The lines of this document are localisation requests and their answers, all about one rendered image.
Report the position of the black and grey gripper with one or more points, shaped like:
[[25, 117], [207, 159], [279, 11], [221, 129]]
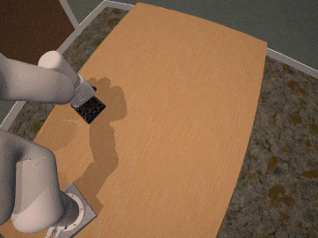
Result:
[[83, 94]]

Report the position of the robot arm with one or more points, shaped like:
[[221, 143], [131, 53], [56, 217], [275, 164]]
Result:
[[31, 197]]

